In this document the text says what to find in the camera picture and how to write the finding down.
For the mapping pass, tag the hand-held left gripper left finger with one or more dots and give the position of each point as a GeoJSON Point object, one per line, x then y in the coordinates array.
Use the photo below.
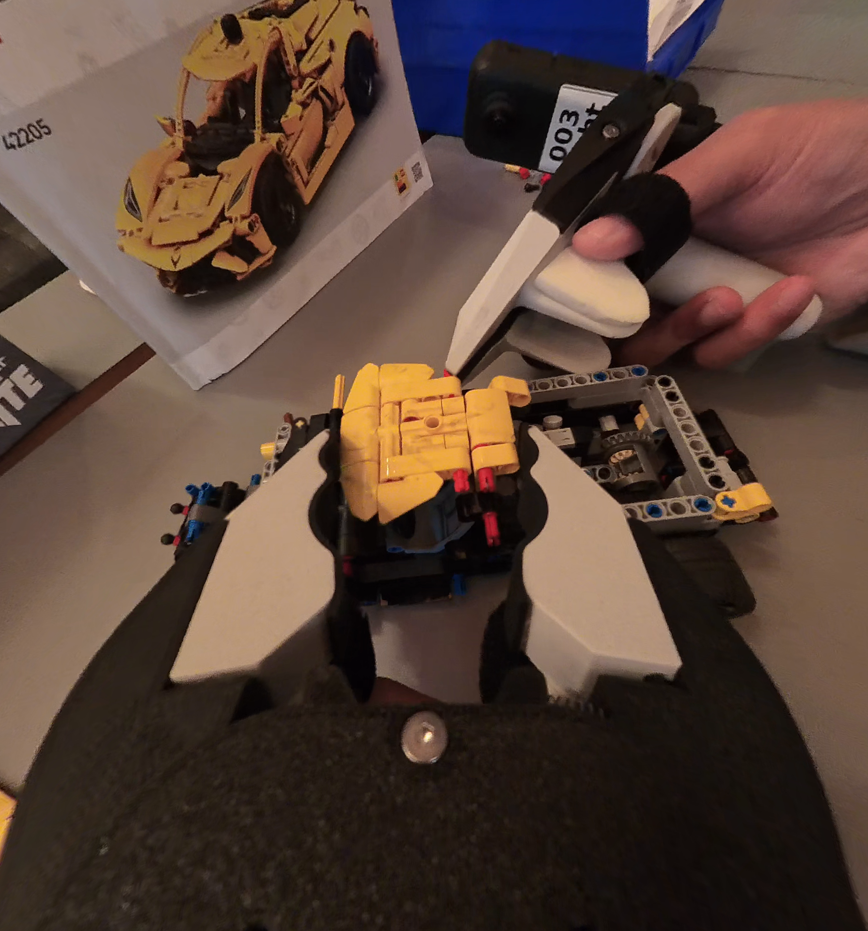
{"type": "Point", "coordinates": [266, 567]}

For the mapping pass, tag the grey car instruction booklet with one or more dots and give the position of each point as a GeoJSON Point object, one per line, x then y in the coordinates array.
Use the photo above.
{"type": "Point", "coordinates": [114, 131]}

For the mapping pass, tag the blue plastic bin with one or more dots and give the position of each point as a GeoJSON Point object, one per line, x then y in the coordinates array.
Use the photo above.
{"type": "Point", "coordinates": [514, 29]}

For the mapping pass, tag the scattered small brick pins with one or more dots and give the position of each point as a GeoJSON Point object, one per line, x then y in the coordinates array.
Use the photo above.
{"type": "Point", "coordinates": [528, 178]}

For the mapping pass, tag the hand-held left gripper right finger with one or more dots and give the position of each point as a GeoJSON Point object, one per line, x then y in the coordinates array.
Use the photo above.
{"type": "Point", "coordinates": [601, 582]}

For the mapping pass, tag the grey desk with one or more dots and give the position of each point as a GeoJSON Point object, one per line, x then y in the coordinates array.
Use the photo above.
{"type": "Point", "coordinates": [804, 509]}

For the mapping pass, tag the person's right hand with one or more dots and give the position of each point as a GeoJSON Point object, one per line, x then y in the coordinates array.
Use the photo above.
{"type": "Point", "coordinates": [804, 189]}

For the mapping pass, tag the yellow black brick car chassis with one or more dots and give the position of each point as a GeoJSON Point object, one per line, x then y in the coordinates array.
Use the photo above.
{"type": "Point", "coordinates": [426, 429]}

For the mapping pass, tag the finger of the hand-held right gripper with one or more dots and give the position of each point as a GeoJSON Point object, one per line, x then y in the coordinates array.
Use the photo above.
{"type": "Point", "coordinates": [500, 355]}
{"type": "Point", "coordinates": [503, 284]}

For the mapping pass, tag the dark printed car set box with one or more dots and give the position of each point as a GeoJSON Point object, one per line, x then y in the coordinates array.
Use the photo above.
{"type": "Point", "coordinates": [12, 407]}

